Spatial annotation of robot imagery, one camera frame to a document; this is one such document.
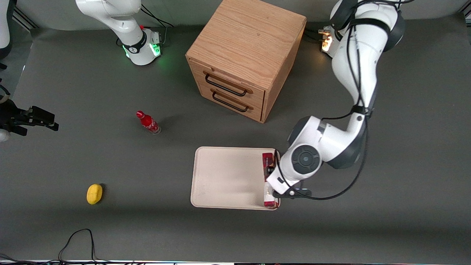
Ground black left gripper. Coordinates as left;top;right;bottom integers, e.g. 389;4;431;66
266;166;312;199

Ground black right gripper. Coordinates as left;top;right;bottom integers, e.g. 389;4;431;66
0;99;59;137

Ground red cookie box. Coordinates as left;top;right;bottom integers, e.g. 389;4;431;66
262;152;279;210

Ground cream rectangular plastic tray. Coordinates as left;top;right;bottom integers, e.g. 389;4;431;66
190;146;281;211

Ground wooden drawer front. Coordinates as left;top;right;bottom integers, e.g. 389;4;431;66
199;83;264;122
193;61;266;108

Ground yellow lemon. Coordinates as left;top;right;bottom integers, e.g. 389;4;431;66
86;184;103;205

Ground red cola bottle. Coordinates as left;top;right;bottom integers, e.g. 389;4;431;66
136;110;162;135

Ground wooden two-drawer cabinet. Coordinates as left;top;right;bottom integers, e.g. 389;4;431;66
185;0;307;124

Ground black metal drawer handle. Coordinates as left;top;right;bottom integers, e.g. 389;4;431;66
205;73;248;97
212;91;249;113

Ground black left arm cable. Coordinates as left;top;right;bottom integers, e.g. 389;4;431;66
274;0;414;201

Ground thin black loose cable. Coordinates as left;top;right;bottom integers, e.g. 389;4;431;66
58;229;97;264

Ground black left arm base cables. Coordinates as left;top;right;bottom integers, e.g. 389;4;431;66
305;29;332;42

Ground black arm base cables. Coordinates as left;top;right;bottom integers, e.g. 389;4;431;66
305;29;332;42
140;4;174;48

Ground black right arm base cables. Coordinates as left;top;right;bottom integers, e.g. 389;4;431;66
140;4;174;48

